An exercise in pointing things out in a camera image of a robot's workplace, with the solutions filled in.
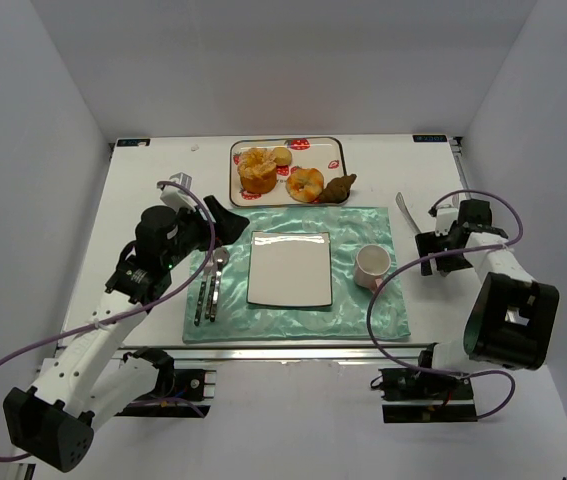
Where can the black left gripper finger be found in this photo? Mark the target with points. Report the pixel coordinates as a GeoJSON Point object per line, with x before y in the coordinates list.
{"type": "Point", "coordinates": [216, 209]}
{"type": "Point", "coordinates": [228, 228]}

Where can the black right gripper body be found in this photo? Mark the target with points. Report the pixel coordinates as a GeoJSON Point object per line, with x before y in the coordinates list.
{"type": "Point", "coordinates": [428, 245]}

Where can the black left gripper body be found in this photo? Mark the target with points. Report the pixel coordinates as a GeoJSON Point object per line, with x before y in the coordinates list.
{"type": "Point", "coordinates": [205, 225]}

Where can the steel serving tongs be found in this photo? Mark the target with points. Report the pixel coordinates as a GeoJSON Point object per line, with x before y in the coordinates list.
{"type": "Point", "coordinates": [400, 202]}

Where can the glazed ring bread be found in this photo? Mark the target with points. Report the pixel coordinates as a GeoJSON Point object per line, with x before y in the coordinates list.
{"type": "Point", "coordinates": [305, 185]}

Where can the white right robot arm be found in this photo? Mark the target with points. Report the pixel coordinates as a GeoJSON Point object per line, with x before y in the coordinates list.
{"type": "Point", "coordinates": [511, 322]}

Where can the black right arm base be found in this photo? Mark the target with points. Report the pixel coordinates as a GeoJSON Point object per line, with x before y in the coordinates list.
{"type": "Point", "coordinates": [410, 397]}

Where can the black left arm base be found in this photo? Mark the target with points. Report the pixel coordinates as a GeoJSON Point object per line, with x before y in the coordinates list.
{"type": "Point", "coordinates": [180, 392]}

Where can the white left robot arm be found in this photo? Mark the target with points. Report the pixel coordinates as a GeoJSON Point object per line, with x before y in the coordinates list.
{"type": "Point", "coordinates": [56, 418]}

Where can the tall orange muffin bread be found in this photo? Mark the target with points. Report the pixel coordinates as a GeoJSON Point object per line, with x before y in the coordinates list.
{"type": "Point", "coordinates": [257, 171]}

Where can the steel spoon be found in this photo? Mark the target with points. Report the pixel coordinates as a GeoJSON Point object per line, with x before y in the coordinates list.
{"type": "Point", "coordinates": [221, 257]}

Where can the steel fork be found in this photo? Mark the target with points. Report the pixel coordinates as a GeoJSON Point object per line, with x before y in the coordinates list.
{"type": "Point", "coordinates": [202, 292]}

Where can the steel table knife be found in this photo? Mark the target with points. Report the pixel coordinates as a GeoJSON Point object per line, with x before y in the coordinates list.
{"type": "Point", "coordinates": [215, 296]}

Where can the white square plate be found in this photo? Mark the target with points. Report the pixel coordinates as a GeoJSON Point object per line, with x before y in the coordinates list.
{"type": "Point", "coordinates": [290, 270]}

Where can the small round bun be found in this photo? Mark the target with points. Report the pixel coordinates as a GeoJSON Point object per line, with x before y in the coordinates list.
{"type": "Point", "coordinates": [282, 156]}

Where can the pink ceramic mug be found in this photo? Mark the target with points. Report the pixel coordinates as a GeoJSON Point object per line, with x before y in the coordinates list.
{"type": "Point", "coordinates": [371, 264]}

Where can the brown chocolate croissant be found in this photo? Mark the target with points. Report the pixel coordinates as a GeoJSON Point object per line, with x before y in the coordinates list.
{"type": "Point", "coordinates": [337, 190]}

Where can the strawberry print tray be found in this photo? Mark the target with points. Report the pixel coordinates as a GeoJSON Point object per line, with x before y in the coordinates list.
{"type": "Point", "coordinates": [322, 153]}

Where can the green satin placemat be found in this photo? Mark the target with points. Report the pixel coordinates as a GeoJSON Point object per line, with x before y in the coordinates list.
{"type": "Point", "coordinates": [353, 314]}

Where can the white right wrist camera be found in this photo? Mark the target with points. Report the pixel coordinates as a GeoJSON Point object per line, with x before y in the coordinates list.
{"type": "Point", "coordinates": [445, 216]}

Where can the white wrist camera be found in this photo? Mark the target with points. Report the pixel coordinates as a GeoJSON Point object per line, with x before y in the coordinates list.
{"type": "Point", "coordinates": [175, 198]}
{"type": "Point", "coordinates": [445, 216]}

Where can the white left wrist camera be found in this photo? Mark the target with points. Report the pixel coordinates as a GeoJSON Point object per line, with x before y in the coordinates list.
{"type": "Point", "coordinates": [175, 198]}

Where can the aluminium table edge rail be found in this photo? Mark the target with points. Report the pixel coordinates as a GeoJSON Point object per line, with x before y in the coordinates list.
{"type": "Point", "coordinates": [296, 352]}

